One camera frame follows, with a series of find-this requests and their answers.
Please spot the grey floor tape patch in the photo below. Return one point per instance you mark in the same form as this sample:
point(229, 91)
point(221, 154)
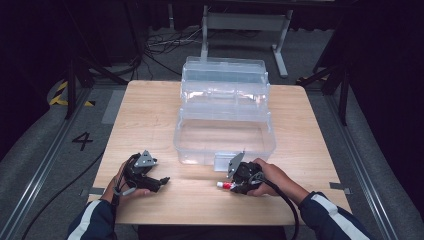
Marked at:
point(113, 106)

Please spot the small grey tape piece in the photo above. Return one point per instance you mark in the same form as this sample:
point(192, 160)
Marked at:
point(340, 187)
point(95, 191)

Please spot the yellow black floor tape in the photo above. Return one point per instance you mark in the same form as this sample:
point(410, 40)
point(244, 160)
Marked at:
point(61, 93)

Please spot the person's right hand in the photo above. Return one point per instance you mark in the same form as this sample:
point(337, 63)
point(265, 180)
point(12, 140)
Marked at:
point(276, 183)

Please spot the aluminium floor rail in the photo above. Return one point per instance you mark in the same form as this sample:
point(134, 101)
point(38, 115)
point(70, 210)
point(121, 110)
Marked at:
point(36, 176)
point(360, 160)

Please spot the clear plastic storage box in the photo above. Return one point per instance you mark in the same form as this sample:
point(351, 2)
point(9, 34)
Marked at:
point(225, 110)

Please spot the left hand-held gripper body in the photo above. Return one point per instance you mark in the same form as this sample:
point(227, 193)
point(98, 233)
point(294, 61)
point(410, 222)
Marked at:
point(138, 166)

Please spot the small white tube red label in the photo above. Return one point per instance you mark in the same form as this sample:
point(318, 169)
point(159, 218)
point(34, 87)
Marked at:
point(224, 185)

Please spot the grey metal table frame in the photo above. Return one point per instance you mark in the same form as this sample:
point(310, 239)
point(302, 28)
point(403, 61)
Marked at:
point(245, 21)

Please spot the black metal stand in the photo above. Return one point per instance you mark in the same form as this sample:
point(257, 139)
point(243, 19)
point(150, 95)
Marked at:
point(340, 86)
point(75, 83)

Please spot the person's left hand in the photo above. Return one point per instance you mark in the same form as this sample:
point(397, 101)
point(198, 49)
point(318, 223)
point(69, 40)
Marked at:
point(115, 190)

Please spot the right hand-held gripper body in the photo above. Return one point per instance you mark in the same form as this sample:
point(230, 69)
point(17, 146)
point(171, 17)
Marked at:
point(248, 175)

